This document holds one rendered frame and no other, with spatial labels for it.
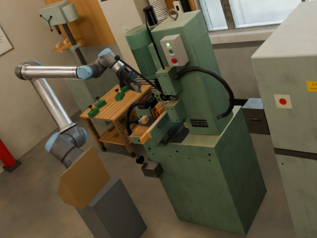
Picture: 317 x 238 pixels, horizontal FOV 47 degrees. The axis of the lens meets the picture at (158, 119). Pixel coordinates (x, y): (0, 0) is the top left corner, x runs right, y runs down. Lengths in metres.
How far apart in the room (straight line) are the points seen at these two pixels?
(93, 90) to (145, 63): 2.40
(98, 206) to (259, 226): 1.14
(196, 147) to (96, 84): 2.60
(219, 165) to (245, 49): 1.65
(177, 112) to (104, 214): 0.97
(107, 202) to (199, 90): 1.10
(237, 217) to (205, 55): 1.13
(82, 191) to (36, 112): 2.81
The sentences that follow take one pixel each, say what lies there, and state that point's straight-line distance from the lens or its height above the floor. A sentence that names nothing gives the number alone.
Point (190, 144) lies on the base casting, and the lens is 2.25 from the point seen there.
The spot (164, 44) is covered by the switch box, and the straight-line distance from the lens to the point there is 1.96.
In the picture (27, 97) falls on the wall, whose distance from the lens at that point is 5.19.
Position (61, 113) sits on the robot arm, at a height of 1.08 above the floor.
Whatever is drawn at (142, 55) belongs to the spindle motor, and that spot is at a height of 1.37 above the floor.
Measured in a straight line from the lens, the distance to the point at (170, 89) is 2.07.
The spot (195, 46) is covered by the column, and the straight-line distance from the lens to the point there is 2.01.
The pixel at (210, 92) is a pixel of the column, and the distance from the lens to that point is 2.12.
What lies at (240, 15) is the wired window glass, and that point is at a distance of 3.58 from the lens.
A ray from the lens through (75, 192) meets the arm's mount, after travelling 2.56.
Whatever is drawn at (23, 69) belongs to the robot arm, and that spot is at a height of 1.48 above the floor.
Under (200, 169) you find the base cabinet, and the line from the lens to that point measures 2.36.
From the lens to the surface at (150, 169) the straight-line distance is 2.51.
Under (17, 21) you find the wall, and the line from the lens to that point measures 5.19.
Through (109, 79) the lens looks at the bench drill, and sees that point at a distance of 4.73.
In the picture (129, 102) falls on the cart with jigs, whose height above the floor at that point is 0.53.
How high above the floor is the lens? 2.05
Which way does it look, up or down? 28 degrees down
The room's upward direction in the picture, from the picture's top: 23 degrees counter-clockwise
